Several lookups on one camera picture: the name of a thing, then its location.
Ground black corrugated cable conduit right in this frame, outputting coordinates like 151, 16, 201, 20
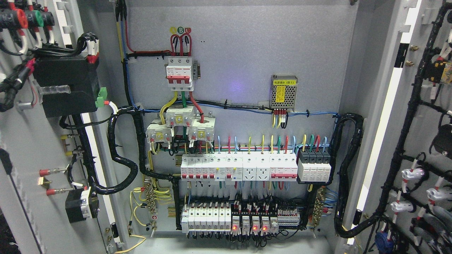
330, 113, 380, 238

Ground white current transformer cluster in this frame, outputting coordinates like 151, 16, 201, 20
146, 105, 216, 147

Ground white socket breaker row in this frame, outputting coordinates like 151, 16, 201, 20
180, 151, 298, 184

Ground black corrugated cable conduit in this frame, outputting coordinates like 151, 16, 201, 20
72, 107, 182, 230
330, 113, 380, 238

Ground red white main circuit breaker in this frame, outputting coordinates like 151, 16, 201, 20
165, 56, 201, 92

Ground black surge protector modules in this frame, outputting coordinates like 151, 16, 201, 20
297, 150, 331, 186

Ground lower white breaker relay row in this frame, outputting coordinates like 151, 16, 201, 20
181, 201, 301, 238

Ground black corrugated cable conduit left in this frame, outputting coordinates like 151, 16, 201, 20
72, 107, 182, 230

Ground grey cabinet door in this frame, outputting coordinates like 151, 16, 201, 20
1, 0, 140, 254
330, 0, 451, 254

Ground black digital power meter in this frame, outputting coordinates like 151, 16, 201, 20
33, 56, 100, 118

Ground white rotary selector switch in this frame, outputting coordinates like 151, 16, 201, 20
65, 187, 99, 223

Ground metal mesh power supply module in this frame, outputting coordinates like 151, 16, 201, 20
269, 74, 298, 109

